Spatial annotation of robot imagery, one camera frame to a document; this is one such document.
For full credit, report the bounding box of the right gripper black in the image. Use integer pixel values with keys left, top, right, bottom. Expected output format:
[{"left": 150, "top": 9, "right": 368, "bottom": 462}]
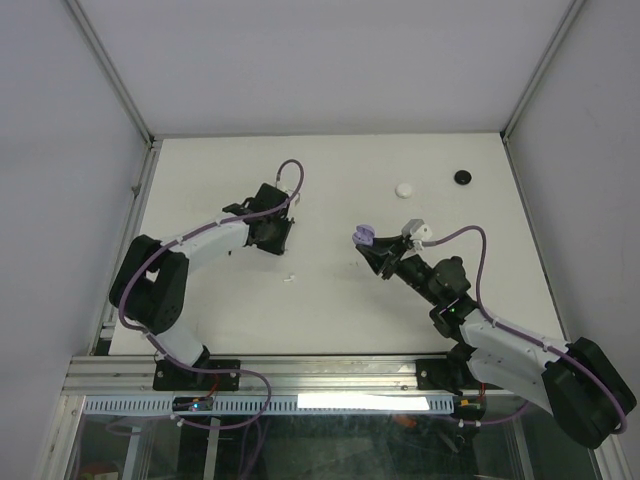
[{"left": 356, "top": 233, "right": 442, "bottom": 306}]

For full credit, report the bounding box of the purple earbud charging case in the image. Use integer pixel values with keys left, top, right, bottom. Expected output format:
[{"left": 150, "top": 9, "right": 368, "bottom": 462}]
[{"left": 352, "top": 224, "right": 375, "bottom": 246}]

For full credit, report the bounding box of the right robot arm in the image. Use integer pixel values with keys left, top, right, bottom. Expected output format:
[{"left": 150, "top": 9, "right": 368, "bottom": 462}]
[{"left": 352, "top": 221, "right": 637, "bottom": 449}]

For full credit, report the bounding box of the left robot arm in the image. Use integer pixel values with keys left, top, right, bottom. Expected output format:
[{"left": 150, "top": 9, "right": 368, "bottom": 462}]
[{"left": 109, "top": 183, "right": 293, "bottom": 389}]

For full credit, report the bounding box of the small circuit board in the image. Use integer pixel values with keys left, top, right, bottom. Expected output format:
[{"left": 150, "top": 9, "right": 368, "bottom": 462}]
[{"left": 182, "top": 397, "right": 215, "bottom": 412}]

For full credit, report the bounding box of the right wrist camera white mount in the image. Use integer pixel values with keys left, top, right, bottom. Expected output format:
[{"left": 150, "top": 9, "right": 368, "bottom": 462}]
[{"left": 401, "top": 219, "right": 433, "bottom": 251}]

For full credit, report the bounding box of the aluminium frame post left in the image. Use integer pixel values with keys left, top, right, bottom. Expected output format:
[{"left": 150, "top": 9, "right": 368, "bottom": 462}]
[{"left": 63, "top": 0, "right": 160, "bottom": 151}]

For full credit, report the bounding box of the aluminium frame post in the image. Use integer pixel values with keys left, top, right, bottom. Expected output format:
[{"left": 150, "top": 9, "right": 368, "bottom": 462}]
[
  {"left": 499, "top": 0, "right": 587, "bottom": 146},
  {"left": 63, "top": 0, "right": 160, "bottom": 151}
]

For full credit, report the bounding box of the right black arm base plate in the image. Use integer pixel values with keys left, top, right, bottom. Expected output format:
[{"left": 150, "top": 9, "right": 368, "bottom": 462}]
[{"left": 414, "top": 357, "right": 481, "bottom": 395}]

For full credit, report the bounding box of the grey slotted cable duct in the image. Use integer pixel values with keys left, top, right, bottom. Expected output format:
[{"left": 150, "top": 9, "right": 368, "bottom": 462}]
[{"left": 84, "top": 393, "right": 454, "bottom": 417}]

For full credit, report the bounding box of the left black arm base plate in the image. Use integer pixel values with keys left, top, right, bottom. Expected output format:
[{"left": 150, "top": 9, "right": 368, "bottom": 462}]
[{"left": 152, "top": 359, "right": 241, "bottom": 393}]

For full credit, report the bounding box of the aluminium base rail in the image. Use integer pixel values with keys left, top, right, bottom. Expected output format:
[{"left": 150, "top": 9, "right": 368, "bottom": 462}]
[{"left": 62, "top": 354, "right": 447, "bottom": 396}]

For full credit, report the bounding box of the aluminium frame post right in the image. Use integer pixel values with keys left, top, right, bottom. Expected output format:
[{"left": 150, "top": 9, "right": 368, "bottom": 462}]
[{"left": 499, "top": 0, "right": 587, "bottom": 146}]

